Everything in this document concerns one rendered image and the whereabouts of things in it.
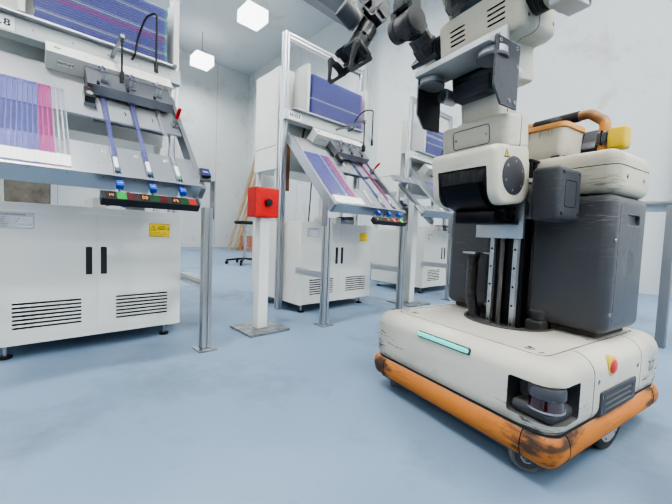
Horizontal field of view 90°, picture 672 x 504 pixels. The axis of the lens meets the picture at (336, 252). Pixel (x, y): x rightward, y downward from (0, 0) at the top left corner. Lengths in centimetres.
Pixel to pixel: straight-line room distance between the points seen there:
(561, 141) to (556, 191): 29
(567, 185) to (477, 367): 53
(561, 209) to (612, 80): 463
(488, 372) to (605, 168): 64
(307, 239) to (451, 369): 145
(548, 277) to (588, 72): 468
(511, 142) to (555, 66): 486
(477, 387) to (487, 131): 69
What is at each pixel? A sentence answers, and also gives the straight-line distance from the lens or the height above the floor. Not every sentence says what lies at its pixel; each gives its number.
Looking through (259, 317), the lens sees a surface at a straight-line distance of 191.
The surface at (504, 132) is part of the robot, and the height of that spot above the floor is 83.
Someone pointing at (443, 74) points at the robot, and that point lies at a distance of 115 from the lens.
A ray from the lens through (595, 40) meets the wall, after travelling 588.
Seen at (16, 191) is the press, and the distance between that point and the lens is 573.
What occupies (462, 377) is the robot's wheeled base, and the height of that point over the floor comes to 17.
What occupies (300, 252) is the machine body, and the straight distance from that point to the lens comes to 222.
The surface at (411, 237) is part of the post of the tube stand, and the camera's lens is 277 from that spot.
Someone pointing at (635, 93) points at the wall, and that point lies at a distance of 554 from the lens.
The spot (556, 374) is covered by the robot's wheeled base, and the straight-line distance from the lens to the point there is 92.
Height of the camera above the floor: 55
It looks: 3 degrees down
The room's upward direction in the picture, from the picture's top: 2 degrees clockwise
